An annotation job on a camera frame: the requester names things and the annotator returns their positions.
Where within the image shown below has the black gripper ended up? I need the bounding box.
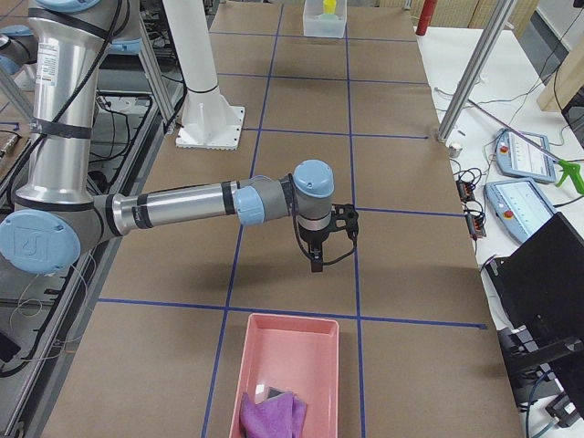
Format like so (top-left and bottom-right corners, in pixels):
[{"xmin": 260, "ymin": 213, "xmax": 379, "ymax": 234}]
[{"xmin": 299, "ymin": 227, "xmax": 329, "ymax": 273}]

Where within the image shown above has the purple cloth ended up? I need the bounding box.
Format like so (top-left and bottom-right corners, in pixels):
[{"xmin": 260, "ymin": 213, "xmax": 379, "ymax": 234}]
[{"xmin": 239, "ymin": 391, "xmax": 308, "ymax": 438}]

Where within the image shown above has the yellow plastic cup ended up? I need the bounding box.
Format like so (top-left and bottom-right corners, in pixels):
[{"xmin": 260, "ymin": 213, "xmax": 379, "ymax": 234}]
[{"xmin": 322, "ymin": 0, "xmax": 337, "ymax": 15}]

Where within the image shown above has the mint green bowl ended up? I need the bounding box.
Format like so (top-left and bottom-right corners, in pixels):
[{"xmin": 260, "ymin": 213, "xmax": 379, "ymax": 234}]
[{"xmin": 317, "ymin": 13, "xmax": 339, "ymax": 20}]

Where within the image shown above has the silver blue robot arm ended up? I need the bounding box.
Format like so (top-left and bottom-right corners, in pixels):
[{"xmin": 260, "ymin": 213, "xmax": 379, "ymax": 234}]
[{"xmin": 1, "ymin": 1, "xmax": 339, "ymax": 275}]

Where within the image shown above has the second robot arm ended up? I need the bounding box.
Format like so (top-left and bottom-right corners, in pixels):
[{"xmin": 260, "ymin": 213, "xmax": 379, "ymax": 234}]
[{"xmin": 1, "ymin": 25, "xmax": 37, "ymax": 75}]

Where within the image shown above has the clear plastic box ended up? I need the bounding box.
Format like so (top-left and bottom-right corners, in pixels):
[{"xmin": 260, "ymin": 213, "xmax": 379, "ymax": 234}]
[{"xmin": 302, "ymin": 0, "xmax": 347, "ymax": 38}]

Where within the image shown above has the pink plastic tray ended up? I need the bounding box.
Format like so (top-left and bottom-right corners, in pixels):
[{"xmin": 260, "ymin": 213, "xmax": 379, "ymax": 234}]
[{"xmin": 229, "ymin": 313, "xmax": 339, "ymax": 437}]

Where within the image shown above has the lower black orange connector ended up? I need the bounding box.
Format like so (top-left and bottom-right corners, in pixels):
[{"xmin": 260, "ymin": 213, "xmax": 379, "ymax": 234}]
[{"xmin": 464, "ymin": 214, "xmax": 486, "ymax": 241}]

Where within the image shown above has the black orange connector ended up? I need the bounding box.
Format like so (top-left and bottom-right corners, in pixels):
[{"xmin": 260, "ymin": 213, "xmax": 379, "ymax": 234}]
[
  {"xmin": 456, "ymin": 181, "xmax": 475, "ymax": 203},
  {"xmin": 464, "ymin": 214, "xmax": 486, "ymax": 241}
]

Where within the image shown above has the upper black orange connector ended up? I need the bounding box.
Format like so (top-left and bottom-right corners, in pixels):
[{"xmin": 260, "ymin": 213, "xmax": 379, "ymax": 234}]
[{"xmin": 456, "ymin": 181, "xmax": 475, "ymax": 203}]

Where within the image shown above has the small white tape roll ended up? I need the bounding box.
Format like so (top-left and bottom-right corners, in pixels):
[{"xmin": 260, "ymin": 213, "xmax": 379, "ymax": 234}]
[{"xmin": 448, "ymin": 142, "xmax": 463, "ymax": 159}]

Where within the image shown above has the lower teach pendant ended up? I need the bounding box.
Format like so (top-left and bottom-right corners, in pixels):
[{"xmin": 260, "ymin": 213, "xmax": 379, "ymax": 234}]
[{"xmin": 485, "ymin": 177, "xmax": 557, "ymax": 244}]

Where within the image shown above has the black laptop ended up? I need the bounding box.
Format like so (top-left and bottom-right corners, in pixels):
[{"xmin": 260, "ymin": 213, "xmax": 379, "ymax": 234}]
[{"xmin": 486, "ymin": 213, "xmax": 583, "ymax": 341}]

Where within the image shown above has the black monitor stand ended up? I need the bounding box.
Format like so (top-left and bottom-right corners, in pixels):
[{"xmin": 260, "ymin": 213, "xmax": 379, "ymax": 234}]
[{"xmin": 497, "ymin": 327, "xmax": 583, "ymax": 413}]

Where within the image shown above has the red fire extinguisher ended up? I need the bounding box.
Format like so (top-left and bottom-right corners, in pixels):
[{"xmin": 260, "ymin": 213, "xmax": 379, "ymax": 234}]
[{"xmin": 416, "ymin": 0, "xmax": 437, "ymax": 37}]

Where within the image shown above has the wooden board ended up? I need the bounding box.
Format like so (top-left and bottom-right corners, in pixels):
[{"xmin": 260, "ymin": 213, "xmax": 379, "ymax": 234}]
[{"xmin": 538, "ymin": 0, "xmax": 584, "ymax": 114}]

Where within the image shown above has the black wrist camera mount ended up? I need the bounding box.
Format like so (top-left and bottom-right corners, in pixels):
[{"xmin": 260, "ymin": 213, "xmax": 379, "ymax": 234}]
[{"xmin": 328, "ymin": 203, "xmax": 359, "ymax": 243}]

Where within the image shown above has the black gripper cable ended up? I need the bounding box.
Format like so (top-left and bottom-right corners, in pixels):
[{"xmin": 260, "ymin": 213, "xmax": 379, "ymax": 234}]
[{"xmin": 291, "ymin": 200, "xmax": 358, "ymax": 266}]

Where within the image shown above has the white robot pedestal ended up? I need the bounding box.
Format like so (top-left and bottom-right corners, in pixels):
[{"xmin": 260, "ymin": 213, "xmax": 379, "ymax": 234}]
[{"xmin": 163, "ymin": 0, "xmax": 245, "ymax": 150}]

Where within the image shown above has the green handled grabber tool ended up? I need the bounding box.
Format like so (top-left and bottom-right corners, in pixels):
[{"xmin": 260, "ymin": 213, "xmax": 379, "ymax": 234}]
[{"xmin": 467, "ymin": 99, "xmax": 584, "ymax": 195}]

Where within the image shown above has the aluminium frame post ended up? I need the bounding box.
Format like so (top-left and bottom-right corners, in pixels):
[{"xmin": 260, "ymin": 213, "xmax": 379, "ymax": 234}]
[{"xmin": 437, "ymin": 0, "xmax": 516, "ymax": 143}]

